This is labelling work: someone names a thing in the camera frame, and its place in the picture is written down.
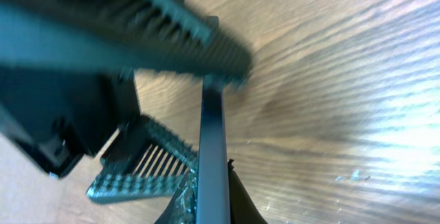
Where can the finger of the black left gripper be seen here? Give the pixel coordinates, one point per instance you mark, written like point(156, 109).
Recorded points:
point(145, 160)
point(108, 36)

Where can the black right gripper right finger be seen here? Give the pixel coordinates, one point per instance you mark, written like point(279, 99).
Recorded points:
point(242, 208)

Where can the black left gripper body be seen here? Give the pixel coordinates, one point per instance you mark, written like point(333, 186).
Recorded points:
point(56, 117)

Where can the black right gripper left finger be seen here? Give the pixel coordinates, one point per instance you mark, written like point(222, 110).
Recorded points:
point(182, 208)

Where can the blue screen Galaxy smartphone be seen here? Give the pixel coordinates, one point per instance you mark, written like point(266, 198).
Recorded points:
point(213, 202)

